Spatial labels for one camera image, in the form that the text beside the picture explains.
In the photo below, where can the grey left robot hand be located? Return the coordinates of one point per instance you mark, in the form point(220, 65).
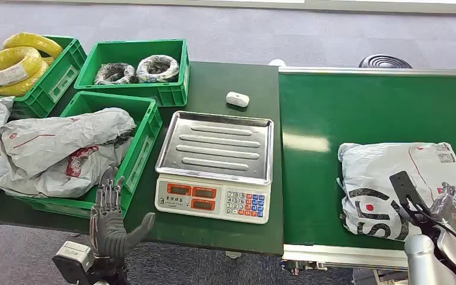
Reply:
point(108, 232)

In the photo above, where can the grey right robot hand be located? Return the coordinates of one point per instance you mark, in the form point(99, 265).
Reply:
point(453, 210)

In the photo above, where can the grey courier package black letters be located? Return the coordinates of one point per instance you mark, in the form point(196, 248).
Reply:
point(377, 185)

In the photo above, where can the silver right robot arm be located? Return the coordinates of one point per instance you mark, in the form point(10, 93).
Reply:
point(424, 261)

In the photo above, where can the grey courier package red logo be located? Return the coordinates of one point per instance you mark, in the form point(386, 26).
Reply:
point(82, 173)

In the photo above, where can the grey courier package red line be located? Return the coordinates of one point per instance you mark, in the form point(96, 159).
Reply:
point(55, 137)

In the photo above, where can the green conveyor belt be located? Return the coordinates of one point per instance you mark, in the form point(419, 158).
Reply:
point(369, 106)

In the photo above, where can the green crate with packages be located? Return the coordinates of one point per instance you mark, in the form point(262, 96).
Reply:
point(143, 133)

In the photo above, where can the white electronic weighing scale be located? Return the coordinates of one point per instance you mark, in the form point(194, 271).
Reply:
point(212, 196)

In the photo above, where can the white table foot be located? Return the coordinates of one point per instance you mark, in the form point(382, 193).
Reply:
point(233, 255)

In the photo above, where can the steel scale tray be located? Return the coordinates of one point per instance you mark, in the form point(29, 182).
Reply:
point(216, 145)

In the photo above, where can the green crate with yellow coils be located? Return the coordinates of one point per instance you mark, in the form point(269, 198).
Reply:
point(57, 84)

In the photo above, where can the green crate with wrapped coils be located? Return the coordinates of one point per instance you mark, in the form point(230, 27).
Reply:
point(129, 51)

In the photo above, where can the small white oval device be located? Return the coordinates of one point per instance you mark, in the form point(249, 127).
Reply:
point(237, 99)

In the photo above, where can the small white round object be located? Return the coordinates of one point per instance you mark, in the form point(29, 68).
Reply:
point(277, 63)

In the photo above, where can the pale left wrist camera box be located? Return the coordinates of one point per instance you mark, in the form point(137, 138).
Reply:
point(72, 257)

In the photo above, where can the black wrist bracket plate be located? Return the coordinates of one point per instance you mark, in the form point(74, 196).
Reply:
point(405, 188)

